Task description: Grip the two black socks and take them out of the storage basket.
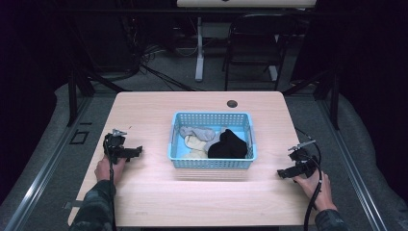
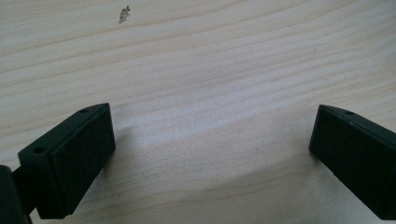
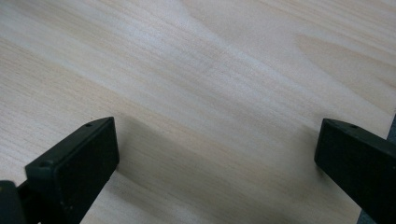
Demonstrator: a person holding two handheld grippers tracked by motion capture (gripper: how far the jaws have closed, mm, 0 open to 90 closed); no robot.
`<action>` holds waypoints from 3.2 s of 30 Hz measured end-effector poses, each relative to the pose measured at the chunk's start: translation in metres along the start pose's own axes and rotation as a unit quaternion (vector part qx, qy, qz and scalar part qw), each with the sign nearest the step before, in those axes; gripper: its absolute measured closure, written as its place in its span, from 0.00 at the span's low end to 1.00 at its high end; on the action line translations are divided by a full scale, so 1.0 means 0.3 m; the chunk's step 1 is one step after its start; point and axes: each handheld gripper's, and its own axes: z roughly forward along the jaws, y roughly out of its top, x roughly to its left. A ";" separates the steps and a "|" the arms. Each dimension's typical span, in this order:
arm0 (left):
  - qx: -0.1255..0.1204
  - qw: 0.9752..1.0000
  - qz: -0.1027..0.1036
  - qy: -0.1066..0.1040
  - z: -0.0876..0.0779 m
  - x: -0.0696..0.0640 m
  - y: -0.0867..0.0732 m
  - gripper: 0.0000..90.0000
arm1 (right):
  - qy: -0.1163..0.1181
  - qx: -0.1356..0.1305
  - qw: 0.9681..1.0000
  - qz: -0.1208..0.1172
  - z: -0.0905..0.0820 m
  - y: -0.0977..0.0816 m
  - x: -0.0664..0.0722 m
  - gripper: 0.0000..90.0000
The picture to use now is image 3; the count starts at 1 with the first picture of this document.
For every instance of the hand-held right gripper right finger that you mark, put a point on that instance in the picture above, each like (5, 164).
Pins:
(358, 158)

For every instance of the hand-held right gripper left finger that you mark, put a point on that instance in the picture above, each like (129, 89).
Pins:
(77, 168)

